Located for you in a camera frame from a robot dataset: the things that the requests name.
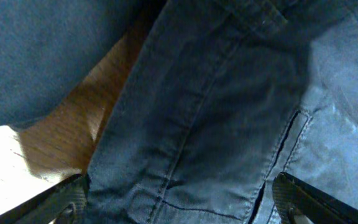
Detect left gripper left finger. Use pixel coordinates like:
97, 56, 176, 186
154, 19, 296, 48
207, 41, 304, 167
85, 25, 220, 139
0, 174, 90, 224

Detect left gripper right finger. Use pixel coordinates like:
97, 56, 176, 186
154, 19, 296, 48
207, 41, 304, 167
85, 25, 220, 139
272, 172, 358, 224

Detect navy shorts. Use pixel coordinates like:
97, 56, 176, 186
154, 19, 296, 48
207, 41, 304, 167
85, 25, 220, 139
85, 0, 358, 223
0, 0, 155, 130

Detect folded navy shorts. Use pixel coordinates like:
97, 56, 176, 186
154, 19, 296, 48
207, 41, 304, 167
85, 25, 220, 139
0, 0, 155, 130

